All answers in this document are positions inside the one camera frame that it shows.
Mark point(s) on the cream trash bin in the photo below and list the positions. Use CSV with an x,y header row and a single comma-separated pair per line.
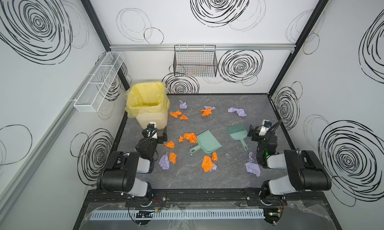
x,y
153,114

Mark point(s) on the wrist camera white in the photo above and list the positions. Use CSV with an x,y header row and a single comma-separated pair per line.
x,y
151,127
266,125

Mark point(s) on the purple paper scrap front left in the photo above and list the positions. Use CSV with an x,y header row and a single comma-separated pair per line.
x,y
164,162

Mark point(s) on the orange paper scrap by dustpan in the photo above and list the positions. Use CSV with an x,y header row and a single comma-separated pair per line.
x,y
191,137

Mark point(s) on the small orange scrap front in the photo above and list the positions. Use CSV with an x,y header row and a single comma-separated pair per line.
x,y
214,157

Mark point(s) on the mint green dustpan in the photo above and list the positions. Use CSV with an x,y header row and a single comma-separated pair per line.
x,y
207,143

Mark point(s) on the mint green hand brush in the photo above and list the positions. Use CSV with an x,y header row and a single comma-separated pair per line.
x,y
238,133

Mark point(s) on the small orange scrap left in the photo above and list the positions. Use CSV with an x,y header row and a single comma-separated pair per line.
x,y
170,145

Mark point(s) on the small orange scrap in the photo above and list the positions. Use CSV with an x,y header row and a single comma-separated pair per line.
x,y
170,145
214,157

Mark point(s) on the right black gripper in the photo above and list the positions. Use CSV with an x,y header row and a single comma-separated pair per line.
x,y
270,134

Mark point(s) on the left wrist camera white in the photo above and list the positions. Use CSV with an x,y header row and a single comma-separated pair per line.
x,y
151,127

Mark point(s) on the white slotted cable duct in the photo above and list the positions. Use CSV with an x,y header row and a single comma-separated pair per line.
x,y
213,214

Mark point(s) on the orange paper scrap beside purple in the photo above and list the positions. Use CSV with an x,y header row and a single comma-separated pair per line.
x,y
173,158

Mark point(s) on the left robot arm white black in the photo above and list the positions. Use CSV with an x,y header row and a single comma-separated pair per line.
x,y
119,173

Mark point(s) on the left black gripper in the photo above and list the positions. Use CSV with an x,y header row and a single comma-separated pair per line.
x,y
160,136

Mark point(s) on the large purple paper scrap front right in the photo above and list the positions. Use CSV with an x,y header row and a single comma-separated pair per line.
x,y
251,166

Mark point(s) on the purple paper scrap back right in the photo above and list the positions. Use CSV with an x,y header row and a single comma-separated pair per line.
x,y
239,111

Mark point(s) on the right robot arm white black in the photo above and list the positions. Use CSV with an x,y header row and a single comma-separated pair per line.
x,y
305,173

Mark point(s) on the black wire wall basket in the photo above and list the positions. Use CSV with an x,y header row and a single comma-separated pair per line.
x,y
195,60

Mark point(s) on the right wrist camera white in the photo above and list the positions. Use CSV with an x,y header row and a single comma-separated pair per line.
x,y
266,125

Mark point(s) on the orange paper scrap near bin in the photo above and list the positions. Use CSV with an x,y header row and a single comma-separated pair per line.
x,y
176,114

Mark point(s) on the large orange paper scrap front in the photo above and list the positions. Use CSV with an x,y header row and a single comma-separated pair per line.
x,y
207,164

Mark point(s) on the purple paper scrap back left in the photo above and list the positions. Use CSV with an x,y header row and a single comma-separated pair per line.
x,y
183,105

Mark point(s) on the yellow plastic bin liner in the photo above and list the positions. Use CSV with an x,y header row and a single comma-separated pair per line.
x,y
146,97

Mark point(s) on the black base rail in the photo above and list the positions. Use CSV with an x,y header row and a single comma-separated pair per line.
x,y
165,198

